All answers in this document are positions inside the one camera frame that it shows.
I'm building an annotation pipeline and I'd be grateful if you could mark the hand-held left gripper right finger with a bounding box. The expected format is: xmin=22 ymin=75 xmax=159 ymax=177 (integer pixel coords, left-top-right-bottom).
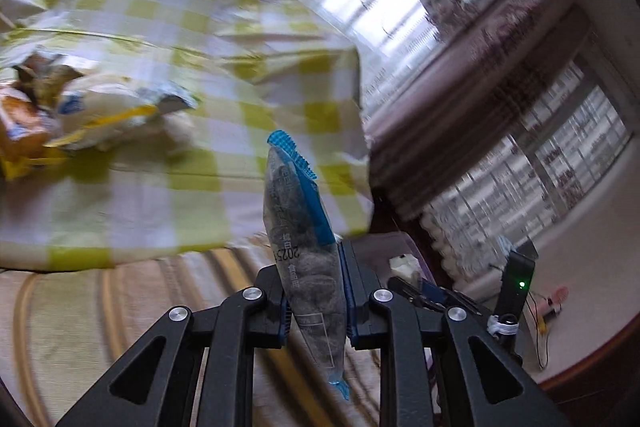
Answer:
xmin=339 ymin=239 xmax=571 ymax=427

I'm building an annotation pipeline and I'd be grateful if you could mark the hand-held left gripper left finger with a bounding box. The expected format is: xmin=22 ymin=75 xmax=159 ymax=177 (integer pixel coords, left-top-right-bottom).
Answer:
xmin=55 ymin=264 xmax=293 ymax=427

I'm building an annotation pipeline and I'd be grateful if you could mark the blue-edged dark snack packet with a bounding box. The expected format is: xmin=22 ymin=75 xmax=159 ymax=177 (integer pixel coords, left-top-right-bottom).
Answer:
xmin=262 ymin=130 xmax=352 ymax=403

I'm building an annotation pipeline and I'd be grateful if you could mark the white tissue pack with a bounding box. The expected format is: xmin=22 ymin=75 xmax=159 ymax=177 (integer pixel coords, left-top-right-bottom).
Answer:
xmin=389 ymin=253 xmax=425 ymax=289

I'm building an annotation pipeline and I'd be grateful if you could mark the black device green light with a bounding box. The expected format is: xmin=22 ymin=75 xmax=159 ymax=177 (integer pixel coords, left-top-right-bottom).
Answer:
xmin=492 ymin=239 xmax=538 ymax=345

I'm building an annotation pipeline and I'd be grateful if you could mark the striped beige cover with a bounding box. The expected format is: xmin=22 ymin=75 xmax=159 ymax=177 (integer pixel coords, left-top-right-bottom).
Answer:
xmin=0 ymin=234 xmax=438 ymax=427

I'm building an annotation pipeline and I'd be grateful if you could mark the clear pale pastry packet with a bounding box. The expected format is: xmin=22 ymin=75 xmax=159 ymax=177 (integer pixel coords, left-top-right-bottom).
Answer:
xmin=150 ymin=109 xmax=198 ymax=158

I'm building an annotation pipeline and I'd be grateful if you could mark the mauve curtain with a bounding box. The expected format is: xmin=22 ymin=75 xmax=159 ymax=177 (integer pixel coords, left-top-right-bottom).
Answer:
xmin=362 ymin=0 xmax=608 ymax=223

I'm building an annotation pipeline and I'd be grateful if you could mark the dark wooden side table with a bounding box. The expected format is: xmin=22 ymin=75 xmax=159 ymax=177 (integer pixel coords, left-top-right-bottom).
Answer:
xmin=515 ymin=322 xmax=633 ymax=427

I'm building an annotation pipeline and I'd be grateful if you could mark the white blue snack packet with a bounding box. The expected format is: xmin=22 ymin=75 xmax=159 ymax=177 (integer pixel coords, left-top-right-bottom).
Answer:
xmin=50 ymin=74 xmax=198 ymax=152

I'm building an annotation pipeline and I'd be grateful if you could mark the yellow white checked tablecloth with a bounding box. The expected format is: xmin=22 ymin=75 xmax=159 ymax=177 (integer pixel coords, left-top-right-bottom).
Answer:
xmin=0 ymin=0 xmax=376 ymax=270

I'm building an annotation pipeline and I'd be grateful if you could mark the orange white snack packet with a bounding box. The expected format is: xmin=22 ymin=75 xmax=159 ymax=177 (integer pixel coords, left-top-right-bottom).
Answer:
xmin=0 ymin=84 xmax=57 ymax=182

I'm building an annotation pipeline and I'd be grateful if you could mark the brown gold snack packet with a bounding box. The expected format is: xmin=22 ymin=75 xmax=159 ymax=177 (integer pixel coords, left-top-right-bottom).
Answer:
xmin=12 ymin=51 xmax=86 ymax=108

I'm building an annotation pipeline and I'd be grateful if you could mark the thin cable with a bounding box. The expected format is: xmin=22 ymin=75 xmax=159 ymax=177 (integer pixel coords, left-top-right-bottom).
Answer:
xmin=527 ymin=289 xmax=557 ymax=370

